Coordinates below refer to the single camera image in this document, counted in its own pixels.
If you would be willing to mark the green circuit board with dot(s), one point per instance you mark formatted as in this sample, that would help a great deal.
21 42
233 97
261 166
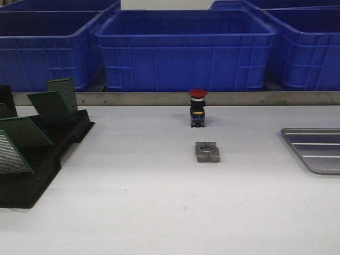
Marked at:
66 88
51 107
24 133
12 161

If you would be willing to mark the silver metal tray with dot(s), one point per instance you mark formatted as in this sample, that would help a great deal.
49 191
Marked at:
318 148

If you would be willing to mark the black slotted board rack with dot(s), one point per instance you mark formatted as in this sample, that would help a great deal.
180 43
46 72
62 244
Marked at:
24 190

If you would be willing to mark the red emergency stop button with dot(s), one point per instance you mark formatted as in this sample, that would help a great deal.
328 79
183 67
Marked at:
197 110

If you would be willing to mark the grey metal clamp block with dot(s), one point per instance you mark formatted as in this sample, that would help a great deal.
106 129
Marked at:
207 152

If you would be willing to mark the centre blue plastic crate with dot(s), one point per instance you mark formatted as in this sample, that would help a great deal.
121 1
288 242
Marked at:
168 51

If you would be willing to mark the right rear blue crate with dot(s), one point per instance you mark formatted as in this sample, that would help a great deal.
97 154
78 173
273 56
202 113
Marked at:
280 4

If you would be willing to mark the right front blue crate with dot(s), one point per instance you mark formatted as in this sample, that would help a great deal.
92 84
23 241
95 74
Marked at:
305 52

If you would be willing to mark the left front blue crate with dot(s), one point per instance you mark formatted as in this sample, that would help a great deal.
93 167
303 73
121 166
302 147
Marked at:
41 46

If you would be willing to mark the left rear blue crate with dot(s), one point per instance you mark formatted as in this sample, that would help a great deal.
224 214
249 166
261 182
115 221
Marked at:
34 5

